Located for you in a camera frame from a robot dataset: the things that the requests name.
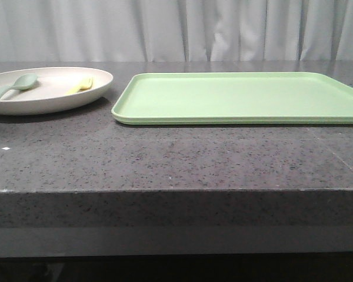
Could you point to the pale green plastic spoon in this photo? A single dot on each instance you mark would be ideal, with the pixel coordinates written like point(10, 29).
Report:
point(24, 82)

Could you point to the light green serving tray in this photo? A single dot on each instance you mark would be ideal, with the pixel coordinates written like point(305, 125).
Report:
point(238, 98)

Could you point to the grey pleated curtain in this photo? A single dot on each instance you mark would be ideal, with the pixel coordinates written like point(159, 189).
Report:
point(175, 31)

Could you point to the yellow plastic fork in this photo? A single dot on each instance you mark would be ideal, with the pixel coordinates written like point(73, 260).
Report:
point(84, 84)

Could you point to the beige round plate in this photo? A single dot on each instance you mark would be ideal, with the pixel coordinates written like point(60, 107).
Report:
point(49, 95)

